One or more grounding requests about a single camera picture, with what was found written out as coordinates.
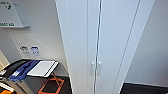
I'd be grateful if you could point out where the wall sign dark print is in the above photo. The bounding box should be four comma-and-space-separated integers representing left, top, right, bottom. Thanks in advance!
18, 45, 30, 56

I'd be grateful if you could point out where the wall sign blue print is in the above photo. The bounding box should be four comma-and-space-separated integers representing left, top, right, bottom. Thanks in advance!
29, 45, 41, 57

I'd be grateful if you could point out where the blue fabric bag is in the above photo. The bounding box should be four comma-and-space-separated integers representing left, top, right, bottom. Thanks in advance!
8, 59, 40, 83

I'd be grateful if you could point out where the orange folding stand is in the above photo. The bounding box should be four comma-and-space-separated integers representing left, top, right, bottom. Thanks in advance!
37, 74, 64, 94

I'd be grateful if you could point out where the grey wall panel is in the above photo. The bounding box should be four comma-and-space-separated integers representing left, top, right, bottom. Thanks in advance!
0, 0, 31, 29

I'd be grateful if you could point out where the white wardrobe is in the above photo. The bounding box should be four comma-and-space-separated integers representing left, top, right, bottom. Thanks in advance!
54, 0, 156, 94

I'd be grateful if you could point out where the white door handle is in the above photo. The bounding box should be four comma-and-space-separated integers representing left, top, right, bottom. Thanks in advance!
91, 61, 96, 77
96, 61, 102, 77

